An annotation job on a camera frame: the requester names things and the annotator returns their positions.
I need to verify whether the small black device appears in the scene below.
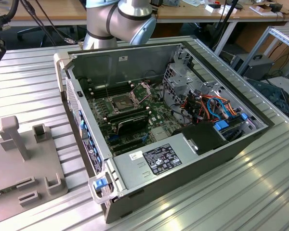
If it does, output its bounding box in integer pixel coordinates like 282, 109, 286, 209
270, 3, 284, 13

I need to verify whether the black plastic fan shroud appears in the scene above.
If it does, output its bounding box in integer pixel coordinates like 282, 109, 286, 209
171, 120, 230, 156

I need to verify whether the silver metal drive cage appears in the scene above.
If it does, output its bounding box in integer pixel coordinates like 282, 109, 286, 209
162, 63, 209, 112

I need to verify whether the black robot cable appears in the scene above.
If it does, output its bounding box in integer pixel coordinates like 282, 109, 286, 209
21, 0, 76, 46
0, 0, 22, 32

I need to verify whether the CPU socket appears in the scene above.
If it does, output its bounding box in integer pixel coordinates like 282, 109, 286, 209
105, 93, 137, 114

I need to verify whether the green motherboard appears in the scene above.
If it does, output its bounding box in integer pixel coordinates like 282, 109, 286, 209
78, 77, 184, 157

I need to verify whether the black and green expansion card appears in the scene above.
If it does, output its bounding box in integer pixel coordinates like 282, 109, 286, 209
117, 116, 149, 136

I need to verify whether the open cardboard box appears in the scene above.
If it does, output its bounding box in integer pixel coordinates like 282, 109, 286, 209
249, 2, 284, 17

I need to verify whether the blue disk carrier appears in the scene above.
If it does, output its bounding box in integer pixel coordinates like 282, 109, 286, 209
213, 121, 230, 132

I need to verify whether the blue wire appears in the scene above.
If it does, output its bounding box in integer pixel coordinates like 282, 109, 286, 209
206, 97, 230, 120

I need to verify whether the blue plastic case latch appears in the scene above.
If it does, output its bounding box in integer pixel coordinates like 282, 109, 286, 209
93, 178, 107, 191

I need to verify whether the wooden desk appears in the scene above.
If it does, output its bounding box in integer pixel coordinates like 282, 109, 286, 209
156, 0, 289, 24
0, 0, 87, 27

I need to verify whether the silver chipset heatsink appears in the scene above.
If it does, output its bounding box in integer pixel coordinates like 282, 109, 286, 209
150, 127, 170, 142

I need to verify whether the open grey PC case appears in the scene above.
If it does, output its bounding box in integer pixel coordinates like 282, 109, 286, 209
53, 41, 276, 224

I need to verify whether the black box with handle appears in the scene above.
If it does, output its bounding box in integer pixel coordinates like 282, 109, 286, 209
231, 54, 276, 81

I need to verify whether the RAM slot with black clips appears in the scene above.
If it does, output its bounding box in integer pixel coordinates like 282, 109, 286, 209
91, 87, 133, 97
89, 83, 132, 93

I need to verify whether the black expansion slot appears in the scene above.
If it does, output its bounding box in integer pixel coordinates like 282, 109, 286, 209
113, 143, 145, 154
108, 138, 144, 148

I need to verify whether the black wire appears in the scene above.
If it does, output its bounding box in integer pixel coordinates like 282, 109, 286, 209
161, 80, 185, 121

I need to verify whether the grey plastic parts rack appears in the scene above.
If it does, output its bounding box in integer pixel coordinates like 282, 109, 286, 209
0, 115, 68, 226

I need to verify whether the silver power supply unit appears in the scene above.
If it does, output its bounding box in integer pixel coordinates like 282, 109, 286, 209
112, 133, 201, 193

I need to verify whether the black office chair base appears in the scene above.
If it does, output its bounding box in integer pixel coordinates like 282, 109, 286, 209
16, 25, 76, 48

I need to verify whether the aluminium profile frame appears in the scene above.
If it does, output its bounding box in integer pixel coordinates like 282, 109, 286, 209
237, 26, 289, 76

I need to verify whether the RAM slot with white clips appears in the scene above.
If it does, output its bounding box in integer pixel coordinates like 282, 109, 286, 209
90, 85, 132, 95
88, 80, 131, 90

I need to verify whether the black stand pole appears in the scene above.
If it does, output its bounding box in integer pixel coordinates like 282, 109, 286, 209
212, 0, 239, 49

